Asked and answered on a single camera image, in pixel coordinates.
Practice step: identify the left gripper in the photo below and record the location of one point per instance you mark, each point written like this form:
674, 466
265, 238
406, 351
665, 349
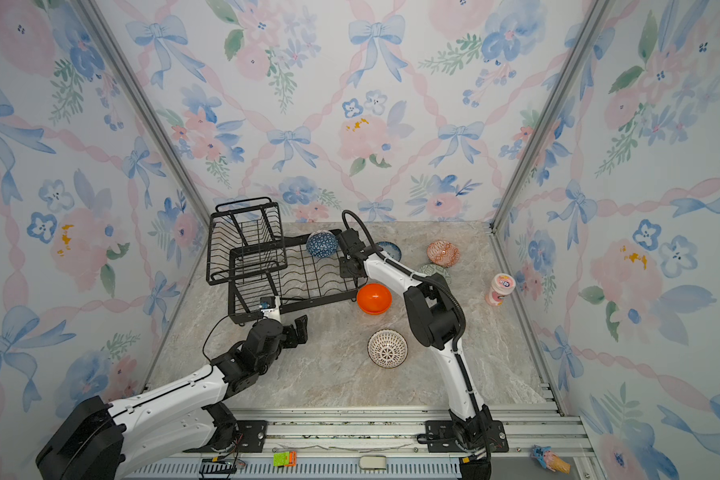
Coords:
301, 329

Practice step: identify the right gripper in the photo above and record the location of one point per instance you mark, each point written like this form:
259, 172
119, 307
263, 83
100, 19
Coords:
343, 270

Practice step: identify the blue triangle pattern bowl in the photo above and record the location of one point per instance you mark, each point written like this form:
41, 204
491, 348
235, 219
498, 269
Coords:
322, 244

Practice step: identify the black wire dish rack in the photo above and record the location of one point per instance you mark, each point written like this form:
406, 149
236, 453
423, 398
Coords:
249, 253

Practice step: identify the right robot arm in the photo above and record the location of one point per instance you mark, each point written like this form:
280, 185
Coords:
438, 323

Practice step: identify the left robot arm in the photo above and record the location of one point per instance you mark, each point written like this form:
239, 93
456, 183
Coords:
100, 440

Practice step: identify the orange plastic bowl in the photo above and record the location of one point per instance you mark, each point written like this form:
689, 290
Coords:
374, 299

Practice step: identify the blue floral bowl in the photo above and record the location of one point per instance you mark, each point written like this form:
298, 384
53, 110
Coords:
391, 249

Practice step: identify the green patterned bowl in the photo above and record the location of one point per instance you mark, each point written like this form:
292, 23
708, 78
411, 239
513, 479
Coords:
434, 270

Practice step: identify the white brown lattice bowl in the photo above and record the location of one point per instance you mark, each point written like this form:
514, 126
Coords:
387, 349

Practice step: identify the red patterned bowl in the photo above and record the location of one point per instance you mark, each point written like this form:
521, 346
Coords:
443, 253

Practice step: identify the green orange small block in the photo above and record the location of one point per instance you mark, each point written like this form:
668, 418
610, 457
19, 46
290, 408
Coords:
285, 459

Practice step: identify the pink yogurt cup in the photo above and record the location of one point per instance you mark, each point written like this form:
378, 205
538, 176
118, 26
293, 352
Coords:
502, 285

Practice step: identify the white small eraser block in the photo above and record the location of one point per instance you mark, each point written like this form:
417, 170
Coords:
372, 462

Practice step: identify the ice cream cone toy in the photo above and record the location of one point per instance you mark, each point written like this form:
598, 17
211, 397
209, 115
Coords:
550, 460

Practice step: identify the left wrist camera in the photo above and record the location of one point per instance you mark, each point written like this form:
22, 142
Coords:
270, 308

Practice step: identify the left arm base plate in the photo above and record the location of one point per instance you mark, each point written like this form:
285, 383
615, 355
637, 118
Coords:
246, 436

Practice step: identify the aluminium front rail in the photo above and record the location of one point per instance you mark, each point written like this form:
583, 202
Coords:
392, 431

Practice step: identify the aluminium corner post left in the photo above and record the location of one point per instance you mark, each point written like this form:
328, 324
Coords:
94, 20

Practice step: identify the aluminium corner post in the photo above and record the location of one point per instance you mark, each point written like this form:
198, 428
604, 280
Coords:
94, 20
586, 37

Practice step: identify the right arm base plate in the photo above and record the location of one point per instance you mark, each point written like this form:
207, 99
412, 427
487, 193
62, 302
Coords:
449, 436

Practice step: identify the aluminium corner post right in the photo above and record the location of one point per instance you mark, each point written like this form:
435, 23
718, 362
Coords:
586, 37

